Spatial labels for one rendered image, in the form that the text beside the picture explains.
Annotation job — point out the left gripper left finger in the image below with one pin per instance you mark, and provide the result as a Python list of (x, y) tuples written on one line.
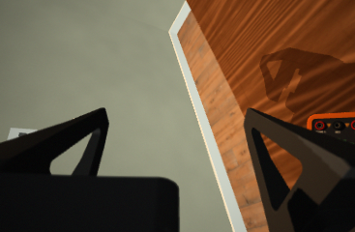
[(34, 152)]

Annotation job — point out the orange digital multimeter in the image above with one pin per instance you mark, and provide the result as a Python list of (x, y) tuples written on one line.
[(338, 125)]

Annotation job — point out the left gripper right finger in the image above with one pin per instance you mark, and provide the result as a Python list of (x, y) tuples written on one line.
[(327, 180)]

